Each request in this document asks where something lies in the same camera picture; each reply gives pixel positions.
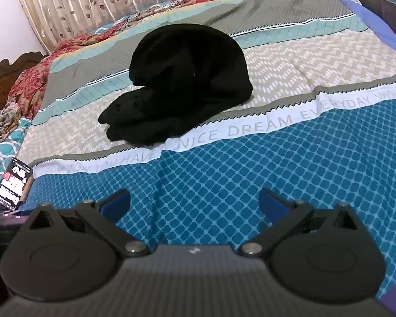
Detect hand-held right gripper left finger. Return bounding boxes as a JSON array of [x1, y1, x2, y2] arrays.
[[20, 188, 150, 258]]

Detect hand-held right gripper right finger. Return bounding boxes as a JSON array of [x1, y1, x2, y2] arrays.
[[239, 187, 367, 258]]

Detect black sock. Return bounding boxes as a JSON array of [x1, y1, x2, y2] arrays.
[[98, 24, 254, 146]]

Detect patterned teal grey bed sheet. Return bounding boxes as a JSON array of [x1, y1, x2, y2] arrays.
[[18, 0, 396, 298]]

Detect black smartphone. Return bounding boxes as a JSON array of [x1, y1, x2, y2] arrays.
[[0, 158, 34, 211]]

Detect teal white patterned pillow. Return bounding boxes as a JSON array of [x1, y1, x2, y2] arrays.
[[0, 117, 32, 194]]

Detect red floral blanket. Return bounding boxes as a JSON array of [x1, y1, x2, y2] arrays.
[[0, 0, 232, 139]]

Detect carved wooden headboard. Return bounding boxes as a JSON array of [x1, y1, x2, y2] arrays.
[[0, 51, 50, 129]]

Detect beige leaf print curtain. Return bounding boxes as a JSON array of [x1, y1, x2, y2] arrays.
[[10, 0, 293, 55]]

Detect purple blue bed sheet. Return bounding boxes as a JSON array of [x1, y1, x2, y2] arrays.
[[337, 0, 396, 57]]

